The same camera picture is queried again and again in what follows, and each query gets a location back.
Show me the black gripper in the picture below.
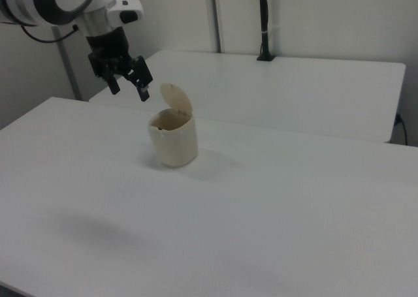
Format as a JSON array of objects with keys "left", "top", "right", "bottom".
[{"left": 86, "top": 26, "right": 154, "bottom": 102}]

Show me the black camera pole with clamp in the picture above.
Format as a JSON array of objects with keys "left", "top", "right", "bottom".
[{"left": 256, "top": 0, "right": 277, "bottom": 62}]

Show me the beige trash bin lid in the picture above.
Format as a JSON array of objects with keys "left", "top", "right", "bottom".
[{"left": 159, "top": 82, "right": 193, "bottom": 117}]

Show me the black wall cable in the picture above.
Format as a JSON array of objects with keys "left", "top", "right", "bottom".
[{"left": 394, "top": 113, "right": 410, "bottom": 146}]

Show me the beige trash bin body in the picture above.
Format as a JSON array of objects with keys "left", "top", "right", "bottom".
[{"left": 147, "top": 108, "right": 199, "bottom": 168}]

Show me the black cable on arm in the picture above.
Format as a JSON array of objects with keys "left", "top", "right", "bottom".
[{"left": 20, "top": 23, "right": 80, "bottom": 44}]

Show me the grey partition post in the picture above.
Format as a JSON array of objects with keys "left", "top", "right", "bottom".
[
  {"left": 51, "top": 25, "right": 83, "bottom": 101},
  {"left": 208, "top": 0, "right": 227, "bottom": 54}
]

